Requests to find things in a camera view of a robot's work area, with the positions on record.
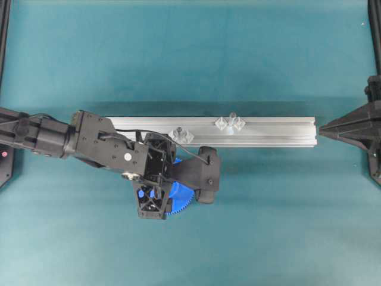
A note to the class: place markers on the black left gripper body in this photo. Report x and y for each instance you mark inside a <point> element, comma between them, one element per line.
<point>159,157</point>

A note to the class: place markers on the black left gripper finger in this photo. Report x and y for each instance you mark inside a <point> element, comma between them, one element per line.
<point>153,202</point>

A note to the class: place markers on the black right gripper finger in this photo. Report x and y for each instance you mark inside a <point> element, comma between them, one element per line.
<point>368,143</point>
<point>364,114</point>

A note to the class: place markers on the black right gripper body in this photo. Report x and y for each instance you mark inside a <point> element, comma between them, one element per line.
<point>372,90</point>

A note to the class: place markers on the large blue plastic gear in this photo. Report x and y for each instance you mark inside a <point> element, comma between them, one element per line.
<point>181,196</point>

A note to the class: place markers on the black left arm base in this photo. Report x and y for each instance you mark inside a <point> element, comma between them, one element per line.
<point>6,164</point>

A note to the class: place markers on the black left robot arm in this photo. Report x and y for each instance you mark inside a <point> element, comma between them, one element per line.
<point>93,139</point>

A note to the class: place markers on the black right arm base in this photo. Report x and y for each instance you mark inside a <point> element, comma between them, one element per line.
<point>374,166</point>

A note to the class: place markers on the short steel shaft clear mount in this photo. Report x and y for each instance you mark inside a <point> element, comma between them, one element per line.
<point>181,136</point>

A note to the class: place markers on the long aluminium extrusion rail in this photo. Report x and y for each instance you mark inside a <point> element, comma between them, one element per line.
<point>258,131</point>

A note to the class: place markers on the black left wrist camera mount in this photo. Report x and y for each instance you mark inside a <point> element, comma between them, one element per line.
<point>202,177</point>

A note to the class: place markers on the tall steel shaft clear mount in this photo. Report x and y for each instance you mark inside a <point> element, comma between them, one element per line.
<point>231,124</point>

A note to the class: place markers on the black right frame post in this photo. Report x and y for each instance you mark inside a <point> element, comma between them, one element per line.
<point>374,20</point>

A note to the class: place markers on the black frame post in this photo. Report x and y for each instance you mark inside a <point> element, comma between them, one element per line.
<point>5,15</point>
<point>374,20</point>

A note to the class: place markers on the black left frame post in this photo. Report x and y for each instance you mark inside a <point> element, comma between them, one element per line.
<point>5,15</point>

